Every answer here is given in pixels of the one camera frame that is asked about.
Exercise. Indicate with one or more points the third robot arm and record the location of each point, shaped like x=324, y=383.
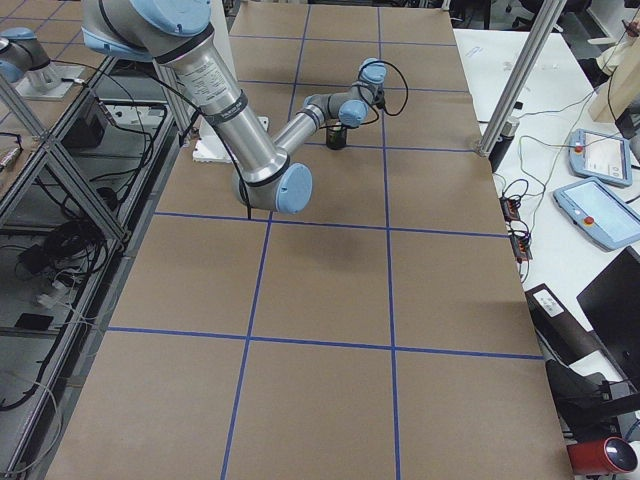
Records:
x=21, y=53

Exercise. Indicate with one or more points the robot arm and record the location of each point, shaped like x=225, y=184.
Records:
x=179, y=35

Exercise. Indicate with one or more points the black mesh pen cup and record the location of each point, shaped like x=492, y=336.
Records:
x=336, y=136

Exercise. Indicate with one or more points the black water bottle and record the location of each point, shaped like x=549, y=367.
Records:
x=503, y=142

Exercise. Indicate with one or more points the near teach pendant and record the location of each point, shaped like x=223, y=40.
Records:
x=599, y=213

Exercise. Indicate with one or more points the teach pendant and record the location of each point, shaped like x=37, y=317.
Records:
x=603, y=156
x=599, y=213

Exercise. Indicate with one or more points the black laptop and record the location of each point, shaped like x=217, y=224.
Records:
x=610, y=303

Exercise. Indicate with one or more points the far teach pendant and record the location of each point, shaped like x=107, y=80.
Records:
x=603, y=156

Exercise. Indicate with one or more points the red cylinder speaker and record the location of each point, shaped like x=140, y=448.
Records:
x=604, y=456

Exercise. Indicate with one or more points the aluminium frame post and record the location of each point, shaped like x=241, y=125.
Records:
x=542, y=27

